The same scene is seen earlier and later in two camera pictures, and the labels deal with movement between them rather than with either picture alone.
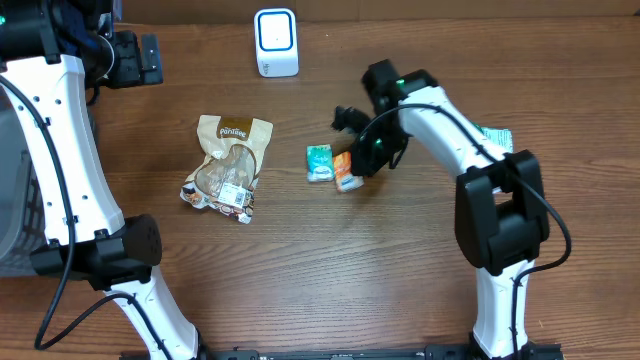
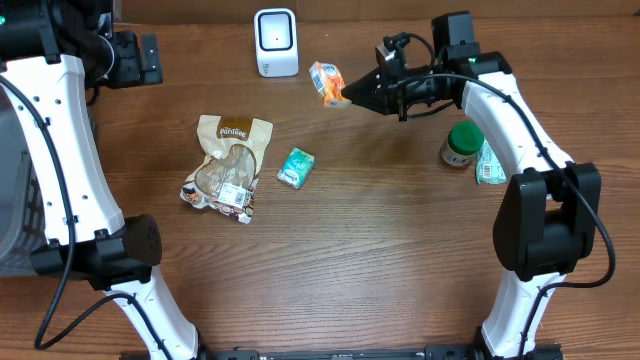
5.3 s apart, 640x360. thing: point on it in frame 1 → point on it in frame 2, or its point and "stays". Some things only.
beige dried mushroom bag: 226,180 stays
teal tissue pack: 319,163 → 296,168
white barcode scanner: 276,43 stays
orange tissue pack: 345,180 → 329,82
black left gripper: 137,70 stays
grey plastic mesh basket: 23,223 stays
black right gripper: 374,163 → 391,95
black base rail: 445,353 stays
